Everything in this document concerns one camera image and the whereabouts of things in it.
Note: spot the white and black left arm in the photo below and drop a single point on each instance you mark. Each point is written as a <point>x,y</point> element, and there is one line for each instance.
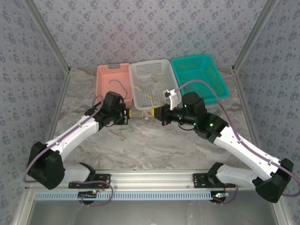
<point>70,136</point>

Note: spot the pink perforated plastic basket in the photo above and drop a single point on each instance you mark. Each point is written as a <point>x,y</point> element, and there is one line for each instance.
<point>110,75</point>

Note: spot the white perforated plastic basket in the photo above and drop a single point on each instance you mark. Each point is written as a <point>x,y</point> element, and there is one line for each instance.
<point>150,70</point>

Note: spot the teal perforated plastic basket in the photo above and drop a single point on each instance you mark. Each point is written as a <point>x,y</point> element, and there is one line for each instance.
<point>201,70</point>

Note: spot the black controller board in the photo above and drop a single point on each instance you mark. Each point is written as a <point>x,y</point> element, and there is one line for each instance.
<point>220,197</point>
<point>86,195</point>

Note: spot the grey metal panel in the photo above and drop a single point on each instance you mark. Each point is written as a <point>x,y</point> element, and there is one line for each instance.
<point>150,214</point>

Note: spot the aluminium side rail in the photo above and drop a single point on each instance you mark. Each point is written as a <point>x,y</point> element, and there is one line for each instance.
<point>244,98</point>
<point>59,98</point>

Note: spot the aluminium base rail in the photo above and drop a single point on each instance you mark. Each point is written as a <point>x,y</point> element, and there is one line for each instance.
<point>152,179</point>

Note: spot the aluminium frame post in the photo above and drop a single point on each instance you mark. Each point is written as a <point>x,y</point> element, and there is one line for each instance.
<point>48,35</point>
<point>253,35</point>

